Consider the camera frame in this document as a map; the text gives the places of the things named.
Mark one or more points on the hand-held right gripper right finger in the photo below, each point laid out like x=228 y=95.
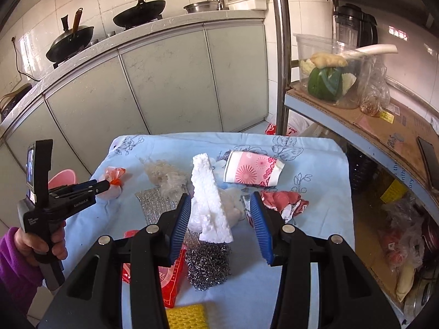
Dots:
x=259 y=220

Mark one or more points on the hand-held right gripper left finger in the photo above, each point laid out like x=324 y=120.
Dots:
x=181 y=216

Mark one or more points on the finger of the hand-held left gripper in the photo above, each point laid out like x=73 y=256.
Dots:
x=84 y=185
x=100 y=188

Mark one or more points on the orange plastic bag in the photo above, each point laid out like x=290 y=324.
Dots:
x=113 y=174

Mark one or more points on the pink plastic bucket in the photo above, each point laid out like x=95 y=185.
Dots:
x=63 y=178

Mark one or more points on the red wrapper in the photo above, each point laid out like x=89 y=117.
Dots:
x=284 y=202

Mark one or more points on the white styrofoam piece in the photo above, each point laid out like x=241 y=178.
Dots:
x=209 y=195

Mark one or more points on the person's left forearm purple sleeve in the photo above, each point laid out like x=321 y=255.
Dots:
x=15 y=274

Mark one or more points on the person's left hand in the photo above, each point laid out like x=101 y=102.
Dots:
x=25 y=243

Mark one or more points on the silver scouring cloth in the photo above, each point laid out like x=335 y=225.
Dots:
x=151 y=205

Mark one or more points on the tangled clear fibre wad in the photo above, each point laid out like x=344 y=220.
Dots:
x=164 y=174

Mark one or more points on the pink white wrapper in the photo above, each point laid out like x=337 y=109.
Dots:
x=252 y=169

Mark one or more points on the light blue floral cloth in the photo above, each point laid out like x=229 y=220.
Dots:
x=308 y=240

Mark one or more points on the steel wool scourer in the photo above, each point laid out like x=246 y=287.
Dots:
x=207 y=264

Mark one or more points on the red plastic packet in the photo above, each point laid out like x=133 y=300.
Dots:
x=173 y=282

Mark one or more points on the red and white bag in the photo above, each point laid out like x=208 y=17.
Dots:
x=271 y=129

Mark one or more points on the yellow sponge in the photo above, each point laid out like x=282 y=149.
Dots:
x=187 y=317

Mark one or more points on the black crate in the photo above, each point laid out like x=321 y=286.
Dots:
x=362 y=169

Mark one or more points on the grey kitchen counter cabinet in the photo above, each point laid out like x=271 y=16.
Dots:
x=164 y=75

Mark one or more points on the plastic bag of goods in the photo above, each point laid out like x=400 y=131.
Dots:
x=403 y=236

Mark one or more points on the green bell pepper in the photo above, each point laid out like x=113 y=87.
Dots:
x=324 y=84

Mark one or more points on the cardboard sheet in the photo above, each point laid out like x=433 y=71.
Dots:
x=394 y=133

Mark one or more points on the ginger root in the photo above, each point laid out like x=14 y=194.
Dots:
x=329 y=60

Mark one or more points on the clear plastic bag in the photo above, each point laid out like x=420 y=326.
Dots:
x=375 y=89

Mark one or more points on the metal shelf rack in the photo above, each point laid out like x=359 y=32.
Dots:
x=279 y=41

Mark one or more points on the clear plastic container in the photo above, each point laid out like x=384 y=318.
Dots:
x=308 y=46

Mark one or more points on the white leek stalk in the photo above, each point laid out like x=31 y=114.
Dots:
x=374 y=49

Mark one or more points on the steel cooking pot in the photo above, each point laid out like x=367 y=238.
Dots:
x=200 y=6

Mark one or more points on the white plastic tray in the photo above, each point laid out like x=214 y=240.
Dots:
x=247 y=3

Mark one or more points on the small steel pot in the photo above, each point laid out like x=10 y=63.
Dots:
x=222 y=2

